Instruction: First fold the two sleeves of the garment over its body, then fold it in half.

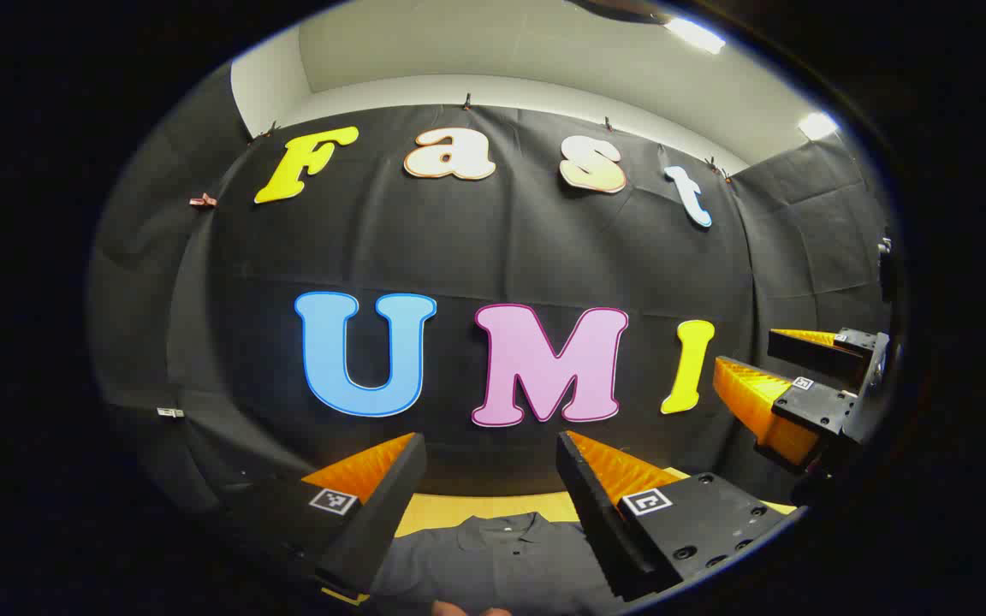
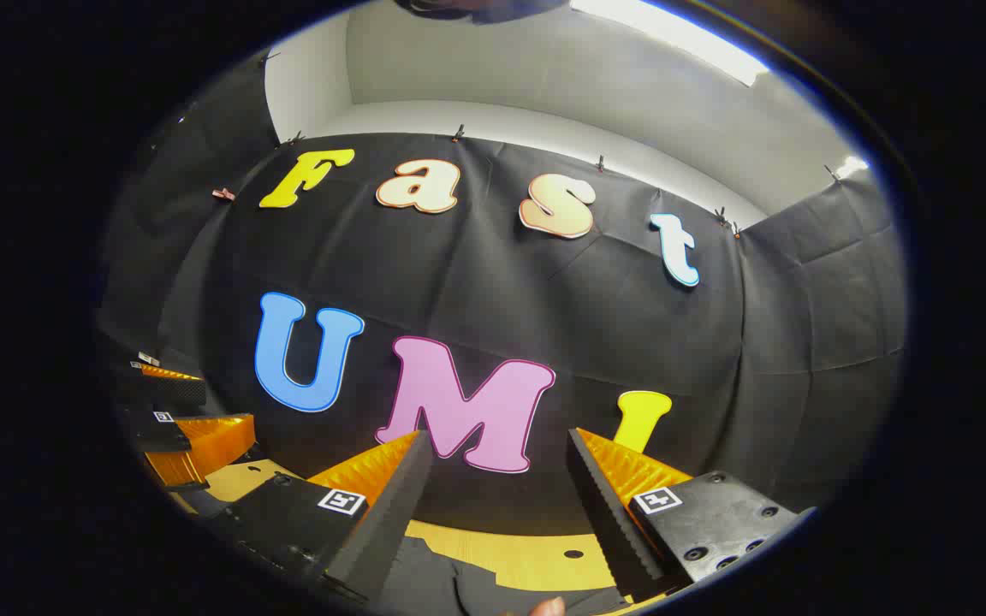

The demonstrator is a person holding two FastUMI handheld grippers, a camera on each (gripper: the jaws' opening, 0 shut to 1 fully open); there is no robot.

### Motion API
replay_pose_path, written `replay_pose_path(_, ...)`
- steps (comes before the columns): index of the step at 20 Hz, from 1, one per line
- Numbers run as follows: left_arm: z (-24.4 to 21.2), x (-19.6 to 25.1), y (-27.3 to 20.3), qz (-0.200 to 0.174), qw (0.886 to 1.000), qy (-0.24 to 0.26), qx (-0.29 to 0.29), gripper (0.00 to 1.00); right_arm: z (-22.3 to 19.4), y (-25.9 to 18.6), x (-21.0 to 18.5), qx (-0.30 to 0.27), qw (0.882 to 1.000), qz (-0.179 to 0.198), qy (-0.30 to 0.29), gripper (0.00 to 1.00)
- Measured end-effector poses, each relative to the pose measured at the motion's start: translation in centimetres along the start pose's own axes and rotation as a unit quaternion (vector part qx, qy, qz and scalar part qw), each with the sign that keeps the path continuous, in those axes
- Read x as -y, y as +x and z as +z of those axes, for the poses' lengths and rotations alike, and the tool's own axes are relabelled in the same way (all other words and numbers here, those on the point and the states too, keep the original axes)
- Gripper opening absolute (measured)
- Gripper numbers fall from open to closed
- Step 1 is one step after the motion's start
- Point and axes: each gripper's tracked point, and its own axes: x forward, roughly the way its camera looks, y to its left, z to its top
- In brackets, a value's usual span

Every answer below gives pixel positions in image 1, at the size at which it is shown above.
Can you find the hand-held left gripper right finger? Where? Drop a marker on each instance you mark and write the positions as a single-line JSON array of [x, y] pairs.
[[600, 513]]

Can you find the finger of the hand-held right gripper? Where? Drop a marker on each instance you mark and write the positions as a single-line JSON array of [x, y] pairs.
[[818, 349], [810, 409]]

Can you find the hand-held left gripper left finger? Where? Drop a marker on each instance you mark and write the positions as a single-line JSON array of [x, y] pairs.
[[377, 522]]

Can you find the dark grey collared shirt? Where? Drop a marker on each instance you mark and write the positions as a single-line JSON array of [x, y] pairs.
[[501, 565]]

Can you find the bright ceiling light panel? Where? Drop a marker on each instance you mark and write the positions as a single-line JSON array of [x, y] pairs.
[[817, 126], [695, 35]]

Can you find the white cloth clip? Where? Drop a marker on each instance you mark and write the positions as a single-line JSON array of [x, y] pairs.
[[170, 412]]

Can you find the black backdrop cloth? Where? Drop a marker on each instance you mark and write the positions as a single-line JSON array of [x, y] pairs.
[[501, 248]]

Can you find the red cloth clip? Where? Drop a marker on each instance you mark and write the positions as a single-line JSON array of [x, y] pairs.
[[203, 201]]

